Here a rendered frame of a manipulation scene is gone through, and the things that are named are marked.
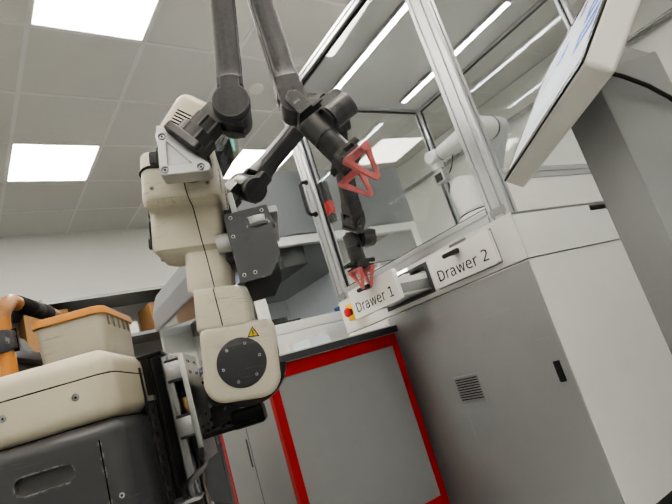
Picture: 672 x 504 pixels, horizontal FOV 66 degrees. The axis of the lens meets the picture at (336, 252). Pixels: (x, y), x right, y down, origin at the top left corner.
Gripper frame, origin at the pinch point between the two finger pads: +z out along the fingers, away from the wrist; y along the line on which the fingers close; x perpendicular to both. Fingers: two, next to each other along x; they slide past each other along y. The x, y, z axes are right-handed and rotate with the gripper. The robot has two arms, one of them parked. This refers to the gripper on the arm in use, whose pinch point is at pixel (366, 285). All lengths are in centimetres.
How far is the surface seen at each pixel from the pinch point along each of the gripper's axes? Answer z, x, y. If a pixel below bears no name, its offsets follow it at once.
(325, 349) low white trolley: 16.8, 12.5, -16.3
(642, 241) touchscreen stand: 19, -99, -12
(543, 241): 7, -52, 30
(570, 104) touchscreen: -6, -105, -28
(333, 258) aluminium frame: -22, 43, 20
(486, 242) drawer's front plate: 1.4, -41.3, 18.2
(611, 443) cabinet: 65, -53, 23
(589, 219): 2, -52, 59
